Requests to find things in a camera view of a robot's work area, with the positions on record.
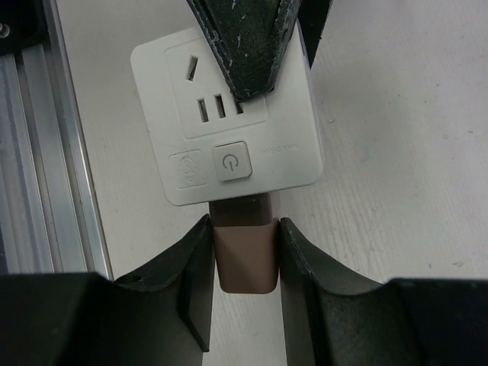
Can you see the white power strip socket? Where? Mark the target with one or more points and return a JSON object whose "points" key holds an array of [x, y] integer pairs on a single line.
{"points": [[209, 146]]}

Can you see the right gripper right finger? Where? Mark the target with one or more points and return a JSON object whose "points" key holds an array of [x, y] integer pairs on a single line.
{"points": [[332, 315]]}

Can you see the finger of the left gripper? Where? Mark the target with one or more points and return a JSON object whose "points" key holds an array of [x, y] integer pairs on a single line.
{"points": [[312, 17], [248, 40]]}

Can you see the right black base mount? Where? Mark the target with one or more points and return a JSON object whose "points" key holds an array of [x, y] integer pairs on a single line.
{"points": [[23, 25]]}

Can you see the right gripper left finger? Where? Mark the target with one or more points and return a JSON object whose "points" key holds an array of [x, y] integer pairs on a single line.
{"points": [[166, 309]]}

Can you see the pink plug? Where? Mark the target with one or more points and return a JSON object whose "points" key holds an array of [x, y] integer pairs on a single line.
{"points": [[244, 234]]}

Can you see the aluminium front rail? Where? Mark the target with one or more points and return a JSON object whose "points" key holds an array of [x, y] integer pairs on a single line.
{"points": [[50, 221]]}

